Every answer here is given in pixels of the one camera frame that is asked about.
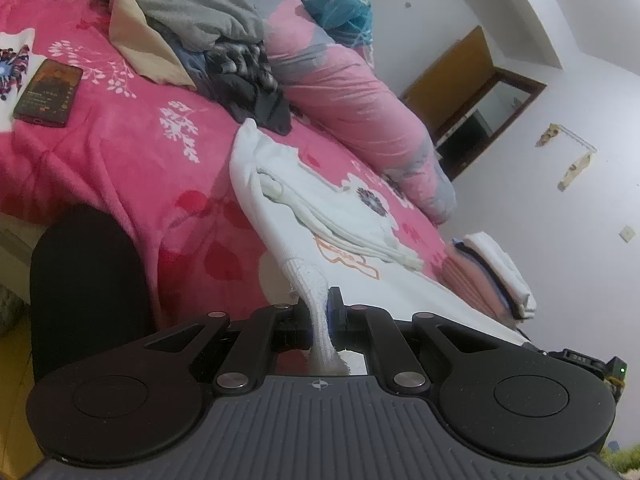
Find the wall coat hook rack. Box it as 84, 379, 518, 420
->
536, 121, 599, 193

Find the teal patterned pillow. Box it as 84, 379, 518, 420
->
301, 0, 377, 69

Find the smartphone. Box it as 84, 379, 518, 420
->
12, 58, 85, 129

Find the pink floral blanket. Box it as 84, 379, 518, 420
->
0, 0, 482, 332

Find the dark wooden door frame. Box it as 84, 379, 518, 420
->
434, 66, 549, 184

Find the blue garment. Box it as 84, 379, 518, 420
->
171, 45, 217, 92

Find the wooden door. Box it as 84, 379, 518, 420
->
399, 25, 497, 144

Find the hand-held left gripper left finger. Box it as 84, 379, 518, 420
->
144, 302, 314, 396

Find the pink and grey quilt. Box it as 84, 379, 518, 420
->
112, 0, 459, 227

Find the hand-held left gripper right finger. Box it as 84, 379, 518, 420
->
326, 286, 502, 394

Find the white sweatshirt with bear outline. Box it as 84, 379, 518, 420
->
228, 117, 534, 377

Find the person's black trouser leg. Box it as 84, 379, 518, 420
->
28, 203, 157, 387

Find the black and white plaid shirt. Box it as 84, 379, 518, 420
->
204, 40, 282, 92

